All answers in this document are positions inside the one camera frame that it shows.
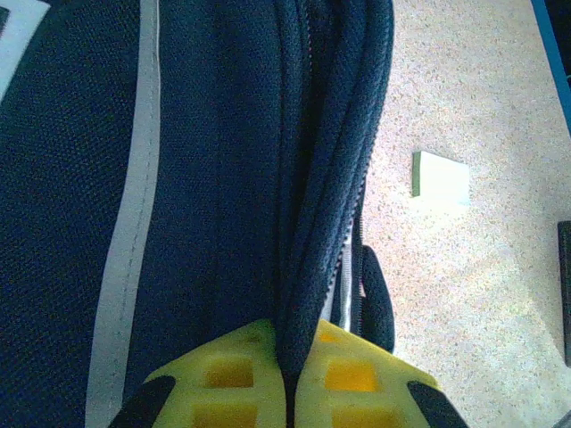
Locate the navy blue backpack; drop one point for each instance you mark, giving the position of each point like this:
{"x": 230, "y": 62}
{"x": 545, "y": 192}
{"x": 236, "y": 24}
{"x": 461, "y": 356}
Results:
{"x": 201, "y": 178}

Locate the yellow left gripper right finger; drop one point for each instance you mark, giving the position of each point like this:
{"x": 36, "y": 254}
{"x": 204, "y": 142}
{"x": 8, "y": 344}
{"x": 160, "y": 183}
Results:
{"x": 312, "y": 401}

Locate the white green sticky pad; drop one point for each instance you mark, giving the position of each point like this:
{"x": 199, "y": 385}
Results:
{"x": 441, "y": 178}

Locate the black pencil case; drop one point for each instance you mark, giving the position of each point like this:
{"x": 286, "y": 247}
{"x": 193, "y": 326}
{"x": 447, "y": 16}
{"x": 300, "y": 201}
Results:
{"x": 565, "y": 290}

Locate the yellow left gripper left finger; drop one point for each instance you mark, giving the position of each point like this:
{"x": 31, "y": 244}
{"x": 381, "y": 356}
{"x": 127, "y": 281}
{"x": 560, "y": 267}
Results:
{"x": 178, "y": 388}

